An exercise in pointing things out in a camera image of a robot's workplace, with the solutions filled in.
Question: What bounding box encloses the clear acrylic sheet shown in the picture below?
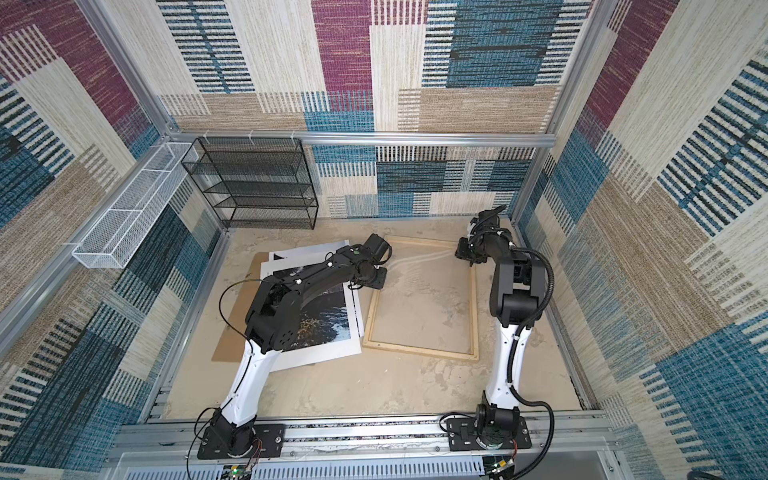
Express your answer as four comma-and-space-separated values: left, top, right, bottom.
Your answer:
371, 251, 475, 352

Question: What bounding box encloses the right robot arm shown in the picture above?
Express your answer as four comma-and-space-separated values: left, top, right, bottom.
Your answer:
455, 205, 555, 449

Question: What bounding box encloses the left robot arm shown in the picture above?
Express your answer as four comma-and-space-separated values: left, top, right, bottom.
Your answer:
195, 234, 392, 460

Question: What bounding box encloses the waterfall photo with white border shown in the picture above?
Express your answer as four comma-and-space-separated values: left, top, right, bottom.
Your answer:
260, 253, 361, 372

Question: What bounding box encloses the brown cardboard backing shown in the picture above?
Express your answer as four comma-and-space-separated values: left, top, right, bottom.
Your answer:
211, 252, 269, 363

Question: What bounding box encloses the black wire shelf rack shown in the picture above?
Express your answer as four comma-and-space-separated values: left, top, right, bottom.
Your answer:
181, 136, 319, 229

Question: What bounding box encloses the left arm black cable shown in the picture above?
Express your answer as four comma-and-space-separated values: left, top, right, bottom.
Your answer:
182, 278, 268, 480

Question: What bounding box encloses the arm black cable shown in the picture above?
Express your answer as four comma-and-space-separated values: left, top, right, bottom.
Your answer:
182, 278, 268, 480
437, 206, 557, 480

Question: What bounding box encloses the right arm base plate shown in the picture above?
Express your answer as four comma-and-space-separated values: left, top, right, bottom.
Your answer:
441, 416, 533, 451

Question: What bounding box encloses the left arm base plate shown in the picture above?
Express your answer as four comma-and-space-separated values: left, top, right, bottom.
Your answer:
196, 423, 286, 460

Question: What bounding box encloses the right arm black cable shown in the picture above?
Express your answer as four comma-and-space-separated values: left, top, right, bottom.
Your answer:
437, 206, 557, 480

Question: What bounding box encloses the white mesh wall basket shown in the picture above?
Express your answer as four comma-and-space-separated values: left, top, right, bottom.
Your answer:
72, 142, 191, 269

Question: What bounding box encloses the aluminium front rail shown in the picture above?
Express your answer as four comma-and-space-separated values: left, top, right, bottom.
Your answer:
101, 410, 619, 480

